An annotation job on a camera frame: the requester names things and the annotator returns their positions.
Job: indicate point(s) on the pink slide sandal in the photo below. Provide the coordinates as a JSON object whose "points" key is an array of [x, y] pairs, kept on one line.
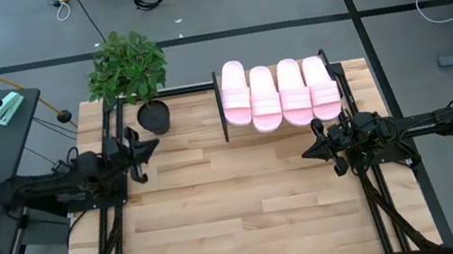
{"points": [[235, 98], [323, 91], [265, 102], [295, 98]]}

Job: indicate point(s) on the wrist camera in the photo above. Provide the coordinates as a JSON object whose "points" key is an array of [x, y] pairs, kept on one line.
{"points": [[120, 149], [337, 137]]}

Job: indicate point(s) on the wooden shelf with black legs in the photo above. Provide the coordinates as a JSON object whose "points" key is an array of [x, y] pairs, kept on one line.
{"points": [[220, 109]]}

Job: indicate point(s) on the green plant in black pot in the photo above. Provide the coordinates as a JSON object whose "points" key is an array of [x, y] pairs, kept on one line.
{"points": [[125, 65]]}

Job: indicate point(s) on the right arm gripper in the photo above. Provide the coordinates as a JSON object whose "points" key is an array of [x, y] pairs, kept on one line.
{"points": [[338, 164]]}

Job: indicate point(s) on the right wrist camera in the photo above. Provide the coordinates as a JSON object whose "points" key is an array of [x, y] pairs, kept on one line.
{"points": [[337, 137]]}

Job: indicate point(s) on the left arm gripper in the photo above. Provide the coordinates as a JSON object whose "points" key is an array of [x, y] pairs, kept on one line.
{"points": [[139, 168]]}

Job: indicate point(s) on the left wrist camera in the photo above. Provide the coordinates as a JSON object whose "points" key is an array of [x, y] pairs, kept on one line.
{"points": [[120, 149]]}

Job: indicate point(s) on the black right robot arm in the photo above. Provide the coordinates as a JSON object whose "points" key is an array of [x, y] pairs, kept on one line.
{"points": [[422, 125]]}

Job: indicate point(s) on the black metal table frame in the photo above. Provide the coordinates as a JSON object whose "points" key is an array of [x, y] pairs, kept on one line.
{"points": [[193, 88]]}

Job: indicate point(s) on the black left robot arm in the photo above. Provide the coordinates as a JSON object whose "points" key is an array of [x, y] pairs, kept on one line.
{"points": [[49, 189]]}

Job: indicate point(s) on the mint green stapler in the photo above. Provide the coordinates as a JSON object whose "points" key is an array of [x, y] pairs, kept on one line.
{"points": [[7, 108]]}

